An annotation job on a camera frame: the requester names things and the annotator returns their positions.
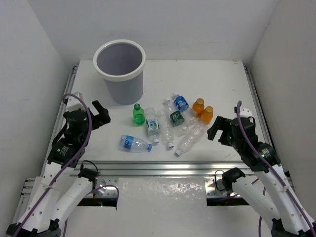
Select white front cover panel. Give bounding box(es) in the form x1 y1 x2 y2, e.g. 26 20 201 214
118 177 206 209

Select clear bottle green white label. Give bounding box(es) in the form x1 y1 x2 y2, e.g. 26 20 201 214
145 108 160 145

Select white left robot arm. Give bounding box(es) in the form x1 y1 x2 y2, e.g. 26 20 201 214
6 92 111 237

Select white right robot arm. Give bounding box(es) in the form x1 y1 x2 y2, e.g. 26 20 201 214
207 116 316 237

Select orange juice bottle rear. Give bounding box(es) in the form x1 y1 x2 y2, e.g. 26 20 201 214
192 98 204 118

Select aluminium left side rail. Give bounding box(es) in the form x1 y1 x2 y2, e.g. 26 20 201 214
40 64 79 173

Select orange juice bottle front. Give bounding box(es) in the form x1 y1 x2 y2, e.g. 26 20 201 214
199 106 213 125

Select orange juice bottle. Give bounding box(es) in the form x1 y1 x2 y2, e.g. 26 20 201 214
192 98 204 118
199 106 213 125

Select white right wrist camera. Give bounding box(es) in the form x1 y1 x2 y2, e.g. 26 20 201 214
234 107 252 119

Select green plastic bottle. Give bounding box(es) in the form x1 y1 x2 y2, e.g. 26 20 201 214
133 103 145 125

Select clear unlabelled bottle blue cap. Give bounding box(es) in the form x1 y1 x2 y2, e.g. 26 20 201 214
157 110 175 150

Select clear bottle white cap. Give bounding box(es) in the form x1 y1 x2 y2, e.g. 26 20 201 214
175 123 207 157

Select clear bottle light blue label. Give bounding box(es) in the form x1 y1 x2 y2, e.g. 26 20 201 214
119 135 152 153

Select clear bottle dark green label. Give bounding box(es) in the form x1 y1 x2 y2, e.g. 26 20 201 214
163 98 189 137

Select clear bottle dark blue label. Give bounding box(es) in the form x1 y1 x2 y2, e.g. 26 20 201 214
173 92 190 112

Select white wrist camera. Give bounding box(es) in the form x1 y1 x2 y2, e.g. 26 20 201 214
66 96 85 112
234 107 252 119

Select grey bin with white rim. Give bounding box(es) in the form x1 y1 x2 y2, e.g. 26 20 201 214
93 39 146 105

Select aluminium front rail frame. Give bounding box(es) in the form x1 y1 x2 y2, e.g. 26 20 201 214
19 160 294 205

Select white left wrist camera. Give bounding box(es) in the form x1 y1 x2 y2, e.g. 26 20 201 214
66 96 85 112

